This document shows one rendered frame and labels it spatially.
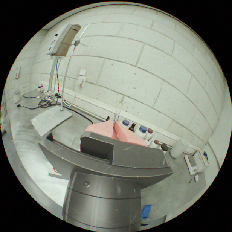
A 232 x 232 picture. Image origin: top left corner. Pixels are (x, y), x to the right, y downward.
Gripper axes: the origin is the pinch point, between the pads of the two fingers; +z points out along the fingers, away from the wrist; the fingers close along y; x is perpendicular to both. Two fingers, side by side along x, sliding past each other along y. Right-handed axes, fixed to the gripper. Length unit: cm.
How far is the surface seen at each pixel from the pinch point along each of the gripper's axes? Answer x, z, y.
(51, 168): 24.1, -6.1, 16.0
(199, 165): 20, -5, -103
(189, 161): 23, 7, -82
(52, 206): 101, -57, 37
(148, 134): 17.4, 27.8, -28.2
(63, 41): -21.7, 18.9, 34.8
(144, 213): 25.0, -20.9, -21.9
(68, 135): 25.9, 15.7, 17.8
